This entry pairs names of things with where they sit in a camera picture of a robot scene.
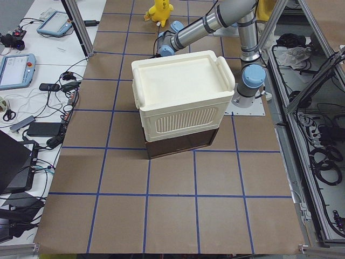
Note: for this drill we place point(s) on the dark brown wooden drawer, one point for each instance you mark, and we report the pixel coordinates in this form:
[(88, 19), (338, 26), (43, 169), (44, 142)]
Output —
[(160, 148)]

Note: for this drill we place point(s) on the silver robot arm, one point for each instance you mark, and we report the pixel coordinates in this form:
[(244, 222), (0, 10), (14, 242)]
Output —
[(229, 18)]

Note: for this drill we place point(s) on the cream plastic storage box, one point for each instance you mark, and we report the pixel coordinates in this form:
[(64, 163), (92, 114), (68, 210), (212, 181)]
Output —
[(182, 94)]

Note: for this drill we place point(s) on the yellow dinosaur plush toy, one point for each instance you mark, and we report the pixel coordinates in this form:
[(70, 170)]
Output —
[(159, 12)]

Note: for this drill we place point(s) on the black power adapter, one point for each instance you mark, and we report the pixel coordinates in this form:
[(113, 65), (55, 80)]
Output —
[(43, 129)]

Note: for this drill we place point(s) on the blue teach pendant far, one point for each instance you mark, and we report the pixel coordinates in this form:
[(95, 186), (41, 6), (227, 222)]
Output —
[(56, 25)]

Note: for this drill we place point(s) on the blue teach pendant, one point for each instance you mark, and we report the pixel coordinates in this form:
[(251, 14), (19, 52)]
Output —
[(56, 25), (17, 71)]

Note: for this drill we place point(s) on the black laptop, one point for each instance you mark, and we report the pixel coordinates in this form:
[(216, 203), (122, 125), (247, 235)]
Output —
[(18, 159)]

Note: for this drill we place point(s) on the black scissors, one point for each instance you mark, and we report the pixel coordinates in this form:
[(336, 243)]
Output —
[(9, 115)]

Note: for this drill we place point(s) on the blue teach pendant near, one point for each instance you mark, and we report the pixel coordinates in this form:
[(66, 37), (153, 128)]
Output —
[(17, 71)]

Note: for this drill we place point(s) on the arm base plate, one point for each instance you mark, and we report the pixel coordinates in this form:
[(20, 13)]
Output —
[(249, 108)]

